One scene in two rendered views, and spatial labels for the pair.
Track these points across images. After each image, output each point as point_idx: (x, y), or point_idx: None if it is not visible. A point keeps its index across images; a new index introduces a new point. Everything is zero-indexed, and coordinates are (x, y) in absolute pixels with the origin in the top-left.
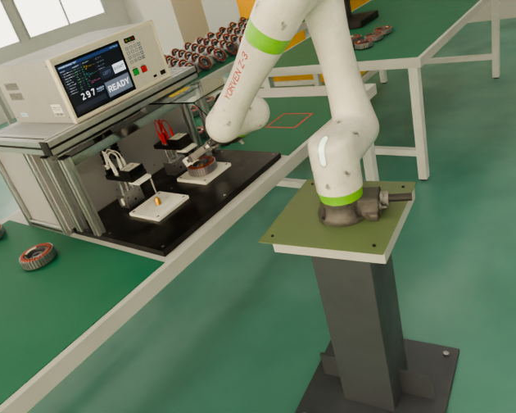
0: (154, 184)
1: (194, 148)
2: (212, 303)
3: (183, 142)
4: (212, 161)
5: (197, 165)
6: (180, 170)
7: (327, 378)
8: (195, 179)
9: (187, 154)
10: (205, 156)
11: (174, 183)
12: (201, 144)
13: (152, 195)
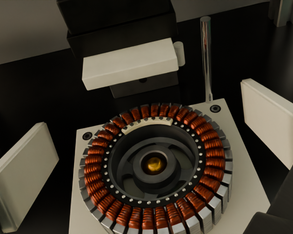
0: (54, 88)
1: (203, 51)
2: None
3: (106, 25)
4: (183, 218)
5: (135, 158)
6: (139, 87)
7: None
8: (84, 210)
9: (236, 20)
10: (203, 130)
11: (69, 137)
12: None
13: None
